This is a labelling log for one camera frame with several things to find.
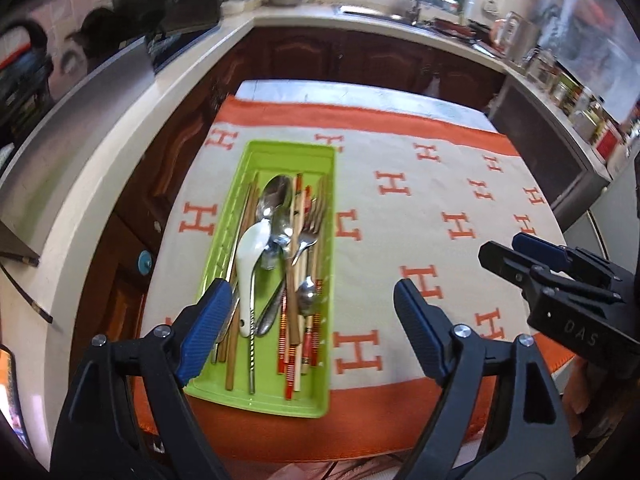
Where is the twisted steel chopstick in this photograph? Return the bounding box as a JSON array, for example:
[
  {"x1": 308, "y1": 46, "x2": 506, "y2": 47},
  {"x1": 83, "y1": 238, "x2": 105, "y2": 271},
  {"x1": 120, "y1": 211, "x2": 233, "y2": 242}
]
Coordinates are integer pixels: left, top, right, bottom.
[{"x1": 247, "y1": 266, "x2": 256, "y2": 396}]

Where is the white ceramic soup spoon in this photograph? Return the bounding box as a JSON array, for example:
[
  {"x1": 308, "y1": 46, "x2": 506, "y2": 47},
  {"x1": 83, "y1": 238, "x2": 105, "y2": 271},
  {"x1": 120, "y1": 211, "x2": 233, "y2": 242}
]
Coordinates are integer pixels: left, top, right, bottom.
[{"x1": 235, "y1": 219, "x2": 271, "y2": 338}]

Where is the bamboo chopstick red end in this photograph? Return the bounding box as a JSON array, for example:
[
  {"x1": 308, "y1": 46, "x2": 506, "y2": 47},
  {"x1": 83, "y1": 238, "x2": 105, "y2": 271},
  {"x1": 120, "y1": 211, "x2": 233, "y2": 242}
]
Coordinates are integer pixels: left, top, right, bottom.
[
  {"x1": 302, "y1": 177, "x2": 326, "y2": 375},
  {"x1": 290, "y1": 173, "x2": 306, "y2": 346}
]

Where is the small steel spoon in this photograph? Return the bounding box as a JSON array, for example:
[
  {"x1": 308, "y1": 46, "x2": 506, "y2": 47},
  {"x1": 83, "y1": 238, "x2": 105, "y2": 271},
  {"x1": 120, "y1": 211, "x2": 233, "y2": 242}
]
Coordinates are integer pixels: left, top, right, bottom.
[{"x1": 296, "y1": 275, "x2": 319, "y2": 316}]

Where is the dark brown wooden chopstick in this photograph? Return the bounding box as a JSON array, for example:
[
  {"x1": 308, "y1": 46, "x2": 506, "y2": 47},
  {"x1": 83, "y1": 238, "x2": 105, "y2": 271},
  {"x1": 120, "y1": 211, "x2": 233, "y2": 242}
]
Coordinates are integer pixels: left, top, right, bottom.
[{"x1": 224, "y1": 179, "x2": 258, "y2": 391}]

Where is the large steel spoon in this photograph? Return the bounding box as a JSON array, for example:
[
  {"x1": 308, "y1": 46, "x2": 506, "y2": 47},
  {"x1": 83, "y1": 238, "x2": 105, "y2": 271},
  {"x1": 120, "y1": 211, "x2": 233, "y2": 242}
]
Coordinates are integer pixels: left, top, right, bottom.
[{"x1": 256, "y1": 174, "x2": 292, "y2": 243}]

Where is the silver fork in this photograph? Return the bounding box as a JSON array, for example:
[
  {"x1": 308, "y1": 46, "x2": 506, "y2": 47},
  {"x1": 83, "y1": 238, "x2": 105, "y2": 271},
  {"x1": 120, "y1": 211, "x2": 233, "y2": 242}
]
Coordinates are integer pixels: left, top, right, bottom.
[{"x1": 292, "y1": 198, "x2": 326, "y2": 266}]

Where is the white red patterned chopstick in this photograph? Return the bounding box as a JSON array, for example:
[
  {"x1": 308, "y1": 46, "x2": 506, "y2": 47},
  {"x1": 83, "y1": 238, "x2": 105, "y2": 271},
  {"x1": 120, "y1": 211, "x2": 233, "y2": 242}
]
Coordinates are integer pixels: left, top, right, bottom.
[{"x1": 285, "y1": 275, "x2": 299, "y2": 401}]

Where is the green plastic utensil tray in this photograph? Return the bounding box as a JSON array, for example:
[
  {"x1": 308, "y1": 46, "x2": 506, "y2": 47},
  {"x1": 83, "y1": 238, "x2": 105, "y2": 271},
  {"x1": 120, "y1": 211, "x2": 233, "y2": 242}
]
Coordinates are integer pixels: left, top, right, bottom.
[{"x1": 182, "y1": 138, "x2": 339, "y2": 420}]

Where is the orange beige H blanket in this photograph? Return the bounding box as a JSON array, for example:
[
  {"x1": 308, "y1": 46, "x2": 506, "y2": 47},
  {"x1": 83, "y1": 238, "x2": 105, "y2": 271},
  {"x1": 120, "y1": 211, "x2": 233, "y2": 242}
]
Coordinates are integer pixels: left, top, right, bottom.
[{"x1": 143, "y1": 96, "x2": 563, "y2": 463}]

